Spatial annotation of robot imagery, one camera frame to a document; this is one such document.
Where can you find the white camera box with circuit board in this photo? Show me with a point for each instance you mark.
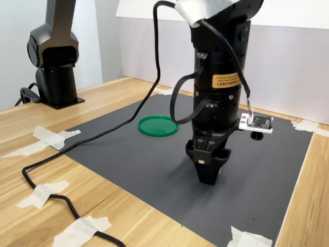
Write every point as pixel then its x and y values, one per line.
pixel 257 122

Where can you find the round green lid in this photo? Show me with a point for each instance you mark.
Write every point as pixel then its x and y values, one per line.
pixel 156 126

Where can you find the dark grey mat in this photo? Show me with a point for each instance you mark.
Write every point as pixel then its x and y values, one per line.
pixel 154 159

